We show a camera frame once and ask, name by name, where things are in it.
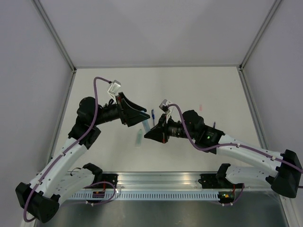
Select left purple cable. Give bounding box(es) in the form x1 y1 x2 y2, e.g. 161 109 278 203
23 77 116 223

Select green highlighter marker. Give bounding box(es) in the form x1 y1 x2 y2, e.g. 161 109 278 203
135 129 143 147

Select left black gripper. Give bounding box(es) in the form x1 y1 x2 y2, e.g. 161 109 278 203
92 92 150 127

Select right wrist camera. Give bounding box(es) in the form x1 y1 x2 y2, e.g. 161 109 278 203
159 99 174 122

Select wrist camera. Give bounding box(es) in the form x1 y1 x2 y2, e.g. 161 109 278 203
107 80 121 100
159 99 174 122

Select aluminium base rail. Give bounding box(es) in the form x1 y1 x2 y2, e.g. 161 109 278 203
63 171 273 191

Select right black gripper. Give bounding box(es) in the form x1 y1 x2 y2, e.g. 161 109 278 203
145 113 196 143

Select blue ballpoint pen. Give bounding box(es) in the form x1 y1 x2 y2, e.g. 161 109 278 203
151 109 156 127

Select right aluminium frame post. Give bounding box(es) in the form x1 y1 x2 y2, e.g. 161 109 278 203
238 0 283 71

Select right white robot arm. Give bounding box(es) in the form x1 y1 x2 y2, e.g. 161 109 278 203
144 110 303 198

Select blue highlighter marker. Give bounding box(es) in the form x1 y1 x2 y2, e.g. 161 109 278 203
142 120 151 133

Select left aluminium frame post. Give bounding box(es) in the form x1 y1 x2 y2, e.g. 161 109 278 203
31 0 77 73

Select aluminium frame post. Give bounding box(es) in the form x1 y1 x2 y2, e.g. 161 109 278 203
238 0 283 71
31 0 77 73

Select white slotted cable duct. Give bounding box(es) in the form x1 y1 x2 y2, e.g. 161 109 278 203
69 191 219 201

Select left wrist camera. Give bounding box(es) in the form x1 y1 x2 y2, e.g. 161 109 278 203
107 80 121 100

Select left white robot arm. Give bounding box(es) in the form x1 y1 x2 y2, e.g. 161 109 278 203
15 92 150 223

